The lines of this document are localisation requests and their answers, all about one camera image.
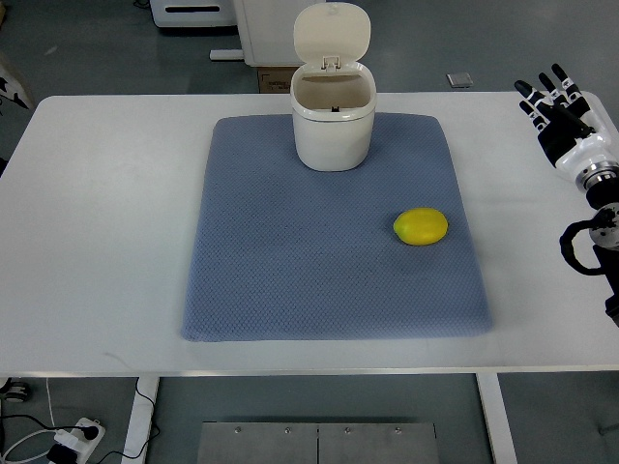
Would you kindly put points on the cardboard box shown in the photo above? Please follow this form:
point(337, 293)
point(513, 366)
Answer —
point(275, 80)

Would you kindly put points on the white power strip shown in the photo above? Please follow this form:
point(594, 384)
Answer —
point(83, 437)

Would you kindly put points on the white cabinet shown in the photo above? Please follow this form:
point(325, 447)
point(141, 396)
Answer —
point(265, 29)

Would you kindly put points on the white machine with slot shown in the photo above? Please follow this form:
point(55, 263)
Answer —
point(192, 14)

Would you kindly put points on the right white table leg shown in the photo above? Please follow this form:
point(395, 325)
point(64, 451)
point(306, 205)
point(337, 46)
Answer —
point(497, 423)

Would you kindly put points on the small grey floor plate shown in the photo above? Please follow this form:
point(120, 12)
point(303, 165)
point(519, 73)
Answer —
point(459, 80)

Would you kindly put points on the black white shoe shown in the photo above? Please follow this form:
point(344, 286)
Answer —
point(13, 86)

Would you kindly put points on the white trash can open lid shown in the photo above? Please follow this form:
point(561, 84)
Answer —
point(333, 96)

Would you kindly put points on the metal base plate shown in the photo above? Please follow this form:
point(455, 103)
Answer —
point(309, 442)

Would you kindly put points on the left white table leg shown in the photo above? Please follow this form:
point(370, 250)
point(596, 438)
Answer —
point(141, 428)

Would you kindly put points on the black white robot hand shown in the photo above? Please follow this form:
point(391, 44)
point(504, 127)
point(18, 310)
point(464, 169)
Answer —
point(572, 135)

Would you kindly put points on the caster wheel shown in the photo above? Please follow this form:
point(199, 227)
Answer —
point(14, 391)

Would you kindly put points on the blue textured cloth mat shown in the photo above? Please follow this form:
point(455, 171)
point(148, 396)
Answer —
point(283, 252)

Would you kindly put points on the white table leg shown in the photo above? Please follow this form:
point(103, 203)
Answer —
point(141, 428)
point(497, 423)

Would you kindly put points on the yellow lemon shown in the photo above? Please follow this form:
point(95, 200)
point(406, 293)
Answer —
point(421, 226)

